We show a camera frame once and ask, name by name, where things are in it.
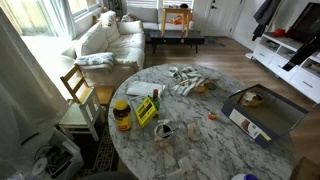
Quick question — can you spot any wooden side table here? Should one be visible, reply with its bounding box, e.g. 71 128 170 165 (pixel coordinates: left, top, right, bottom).
161 8 192 37

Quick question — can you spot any green bottle red cap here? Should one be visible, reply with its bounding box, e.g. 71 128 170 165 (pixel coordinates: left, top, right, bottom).
152 89 160 110

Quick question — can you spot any green lid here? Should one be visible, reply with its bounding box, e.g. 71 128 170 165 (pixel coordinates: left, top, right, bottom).
206 82 217 90

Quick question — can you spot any black coffee table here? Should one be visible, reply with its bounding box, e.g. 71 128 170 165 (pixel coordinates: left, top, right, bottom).
150 30 205 51

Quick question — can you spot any small wooden block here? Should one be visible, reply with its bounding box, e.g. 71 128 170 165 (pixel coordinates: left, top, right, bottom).
187 123 196 139

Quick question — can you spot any white storage bin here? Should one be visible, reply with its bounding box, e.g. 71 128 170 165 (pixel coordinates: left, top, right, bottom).
21 128 84 180

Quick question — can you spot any striped cloth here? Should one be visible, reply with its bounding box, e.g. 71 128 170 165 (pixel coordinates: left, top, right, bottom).
169 66 206 96

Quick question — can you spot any wooden chair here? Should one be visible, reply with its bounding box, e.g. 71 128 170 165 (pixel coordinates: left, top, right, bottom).
60 65 114 106

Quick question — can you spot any white sofa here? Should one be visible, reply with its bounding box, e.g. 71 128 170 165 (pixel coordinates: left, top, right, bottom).
62 11 145 86

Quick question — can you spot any yellow box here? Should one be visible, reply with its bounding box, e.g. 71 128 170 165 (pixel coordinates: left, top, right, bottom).
135 97 158 128

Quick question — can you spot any white small chair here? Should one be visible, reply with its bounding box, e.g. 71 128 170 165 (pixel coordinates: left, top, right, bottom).
58 88 105 141

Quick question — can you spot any white lotion bottle blue cap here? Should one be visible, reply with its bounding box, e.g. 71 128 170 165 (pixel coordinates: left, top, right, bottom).
231 174 258 180

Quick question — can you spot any glass jar with spoon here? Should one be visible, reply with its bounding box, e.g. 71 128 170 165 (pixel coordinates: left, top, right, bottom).
154 119 180 148

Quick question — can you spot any hanging dark coat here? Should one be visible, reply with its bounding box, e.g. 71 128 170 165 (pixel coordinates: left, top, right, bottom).
252 0 281 41

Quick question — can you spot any orange small cup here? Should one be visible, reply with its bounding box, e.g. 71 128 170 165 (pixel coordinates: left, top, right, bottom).
196 84 207 93

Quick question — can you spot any grey blanket on sofa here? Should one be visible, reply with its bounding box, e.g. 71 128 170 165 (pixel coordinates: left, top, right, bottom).
74 52 115 71

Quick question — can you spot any dark cardboard box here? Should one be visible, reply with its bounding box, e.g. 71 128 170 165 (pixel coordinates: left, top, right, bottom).
221 84 308 148

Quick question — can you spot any white tv cabinet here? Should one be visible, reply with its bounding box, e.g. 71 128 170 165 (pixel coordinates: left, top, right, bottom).
245 32 320 105

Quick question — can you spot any white folded paper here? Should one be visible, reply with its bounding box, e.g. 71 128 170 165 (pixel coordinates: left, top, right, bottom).
126 81 165 96

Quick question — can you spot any amber vitamin bottle yellow lid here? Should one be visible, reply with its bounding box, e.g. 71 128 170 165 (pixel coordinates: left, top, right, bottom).
113 100 132 131

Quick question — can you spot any transparent container with red lid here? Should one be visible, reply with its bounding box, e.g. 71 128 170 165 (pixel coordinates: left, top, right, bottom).
208 110 218 120

